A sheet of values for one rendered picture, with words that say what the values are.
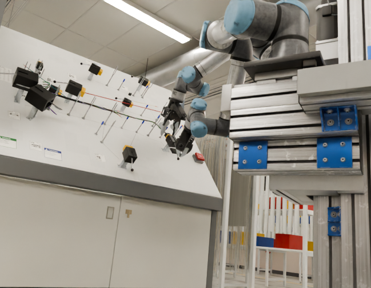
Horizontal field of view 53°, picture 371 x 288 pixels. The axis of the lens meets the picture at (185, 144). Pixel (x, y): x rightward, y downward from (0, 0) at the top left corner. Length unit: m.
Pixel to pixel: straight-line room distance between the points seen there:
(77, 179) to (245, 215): 1.67
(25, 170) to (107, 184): 0.34
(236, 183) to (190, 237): 1.21
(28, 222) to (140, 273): 0.56
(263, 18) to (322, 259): 0.76
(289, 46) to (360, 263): 0.66
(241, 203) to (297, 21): 1.98
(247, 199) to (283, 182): 1.79
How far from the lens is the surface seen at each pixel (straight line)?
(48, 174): 1.56
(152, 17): 4.81
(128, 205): 1.74
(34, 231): 1.58
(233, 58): 1.66
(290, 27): 1.23
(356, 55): 1.35
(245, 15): 1.19
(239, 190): 3.02
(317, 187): 1.16
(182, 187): 1.89
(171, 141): 1.99
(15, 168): 1.52
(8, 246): 1.56
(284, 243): 4.89
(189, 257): 1.95
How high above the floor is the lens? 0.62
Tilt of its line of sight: 15 degrees up
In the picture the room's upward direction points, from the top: 5 degrees clockwise
